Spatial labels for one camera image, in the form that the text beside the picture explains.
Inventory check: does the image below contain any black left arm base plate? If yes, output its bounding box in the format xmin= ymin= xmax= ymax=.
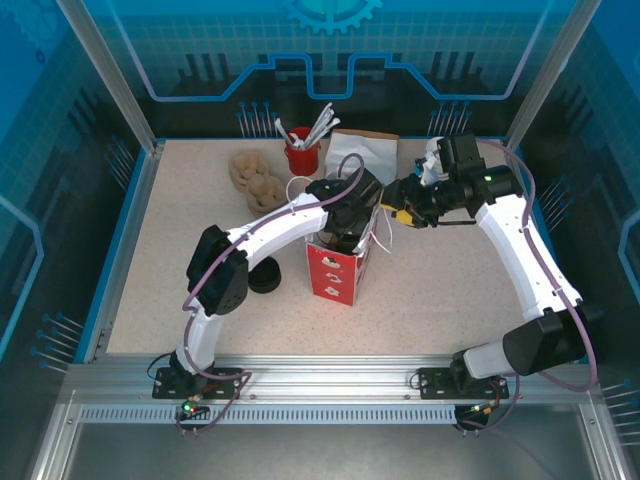
xmin=152 ymin=367 xmax=245 ymax=401

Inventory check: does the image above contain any aluminium mounting rail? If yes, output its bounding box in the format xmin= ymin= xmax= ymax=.
xmin=59 ymin=353 xmax=601 ymax=407

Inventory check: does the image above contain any red plastic straw holder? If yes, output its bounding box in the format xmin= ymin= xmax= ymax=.
xmin=283 ymin=126 xmax=322 ymax=177

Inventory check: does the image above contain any aluminium frame post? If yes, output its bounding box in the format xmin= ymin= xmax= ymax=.
xmin=55 ymin=0 xmax=166 ymax=157
xmin=501 ymin=0 xmax=605 ymax=157

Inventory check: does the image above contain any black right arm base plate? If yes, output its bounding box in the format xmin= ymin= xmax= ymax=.
xmin=417 ymin=367 xmax=510 ymax=401

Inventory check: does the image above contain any brown pulp cup carrier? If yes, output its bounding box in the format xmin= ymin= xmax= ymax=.
xmin=228 ymin=149 xmax=290 ymax=211
xmin=230 ymin=164 xmax=290 ymax=217

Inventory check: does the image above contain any cardboard box with napkins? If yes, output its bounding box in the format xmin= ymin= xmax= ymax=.
xmin=325 ymin=132 xmax=399 ymax=186

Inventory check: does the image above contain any slotted grey cable duct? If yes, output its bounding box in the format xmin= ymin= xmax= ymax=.
xmin=78 ymin=405 xmax=460 ymax=426

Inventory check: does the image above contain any black plastic cup lid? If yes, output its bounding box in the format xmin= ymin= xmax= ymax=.
xmin=327 ymin=230 xmax=360 ymax=254

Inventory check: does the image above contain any red white paper bag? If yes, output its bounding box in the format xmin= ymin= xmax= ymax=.
xmin=285 ymin=174 xmax=394 ymax=307

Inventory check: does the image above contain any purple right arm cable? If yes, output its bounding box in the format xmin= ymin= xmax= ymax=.
xmin=454 ymin=138 xmax=600 ymax=436

